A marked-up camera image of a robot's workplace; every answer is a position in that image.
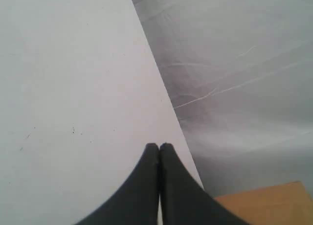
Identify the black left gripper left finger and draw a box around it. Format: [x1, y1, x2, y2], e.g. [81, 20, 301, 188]
[78, 143, 159, 225]

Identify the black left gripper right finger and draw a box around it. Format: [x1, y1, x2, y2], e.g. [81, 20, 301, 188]
[159, 143, 247, 225]

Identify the brown paper shopping bag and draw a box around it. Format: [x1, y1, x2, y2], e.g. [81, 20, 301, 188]
[215, 181, 313, 225]

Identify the white backdrop curtain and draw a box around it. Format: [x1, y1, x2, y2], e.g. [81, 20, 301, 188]
[132, 0, 313, 196]

